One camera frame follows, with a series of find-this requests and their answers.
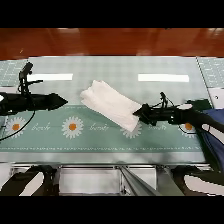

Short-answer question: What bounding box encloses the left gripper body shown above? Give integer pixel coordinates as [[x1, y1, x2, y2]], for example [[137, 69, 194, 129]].
[[36, 92, 70, 112]]

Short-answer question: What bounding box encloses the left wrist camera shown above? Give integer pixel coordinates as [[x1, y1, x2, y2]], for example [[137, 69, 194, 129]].
[[18, 61, 45, 96]]

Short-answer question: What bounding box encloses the dark green garment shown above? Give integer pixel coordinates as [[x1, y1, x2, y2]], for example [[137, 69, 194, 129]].
[[184, 98, 213, 112]]

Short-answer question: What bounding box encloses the black cable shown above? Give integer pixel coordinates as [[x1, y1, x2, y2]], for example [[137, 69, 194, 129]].
[[0, 81, 37, 142]]

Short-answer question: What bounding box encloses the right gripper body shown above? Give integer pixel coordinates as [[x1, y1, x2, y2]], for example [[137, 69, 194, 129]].
[[132, 103, 175, 127]]

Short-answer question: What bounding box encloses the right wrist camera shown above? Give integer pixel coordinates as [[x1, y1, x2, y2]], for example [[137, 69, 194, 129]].
[[152, 91, 175, 110]]

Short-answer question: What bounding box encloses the white garment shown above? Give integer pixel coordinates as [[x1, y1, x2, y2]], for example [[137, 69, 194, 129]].
[[79, 79, 143, 133]]

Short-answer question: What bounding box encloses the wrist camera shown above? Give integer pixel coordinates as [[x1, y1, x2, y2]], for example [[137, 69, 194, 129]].
[[18, 61, 45, 96], [152, 91, 175, 110]]

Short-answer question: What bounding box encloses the silver frame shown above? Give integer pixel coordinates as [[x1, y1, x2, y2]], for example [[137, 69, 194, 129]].
[[0, 161, 224, 197]]

